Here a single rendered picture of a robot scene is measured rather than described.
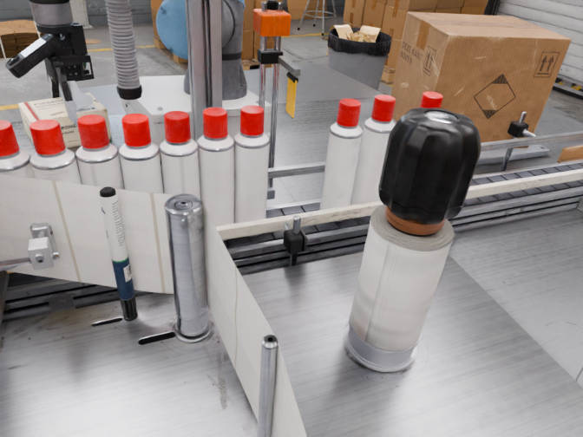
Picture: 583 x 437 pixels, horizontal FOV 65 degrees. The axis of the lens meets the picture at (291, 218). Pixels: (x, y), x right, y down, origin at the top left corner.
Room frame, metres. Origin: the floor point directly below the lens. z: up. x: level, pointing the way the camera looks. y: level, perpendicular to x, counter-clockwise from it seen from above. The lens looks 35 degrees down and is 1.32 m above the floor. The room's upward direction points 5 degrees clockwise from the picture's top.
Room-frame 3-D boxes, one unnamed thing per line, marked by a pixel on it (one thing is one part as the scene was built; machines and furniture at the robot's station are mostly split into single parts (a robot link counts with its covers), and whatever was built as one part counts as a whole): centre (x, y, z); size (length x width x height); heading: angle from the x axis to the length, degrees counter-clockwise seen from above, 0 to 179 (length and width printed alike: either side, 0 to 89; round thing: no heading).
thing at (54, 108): (0.98, 0.55, 0.87); 0.16 x 0.12 x 0.07; 130
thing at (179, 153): (0.56, 0.16, 0.98); 0.05 x 0.05 x 0.20
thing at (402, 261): (0.38, -0.12, 1.03); 0.09 x 0.09 x 0.30
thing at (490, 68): (1.18, -0.42, 0.99); 0.30 x 0.24 x 0.27; 102
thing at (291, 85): (0.65, 0.02, 1.09); 0.03 x 0.01 x 0.06; 24
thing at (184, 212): (0.38, 0.11, 0.97); 0.05 x 0.05 x 0.19
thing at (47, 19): (1.00, 0.53, 1.10); 0.08 x 0.08 x 0.05
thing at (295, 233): (0.55, -0.01, 0.89); 0.03 x 0.03 x 0.12; 24
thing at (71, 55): (1.00, 0.53, 1.02); 0.09 x 0.08 x 0.12; 130
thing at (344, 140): (0.67, -0.07, 0.98); 0.05 x 0.05 x 0.20
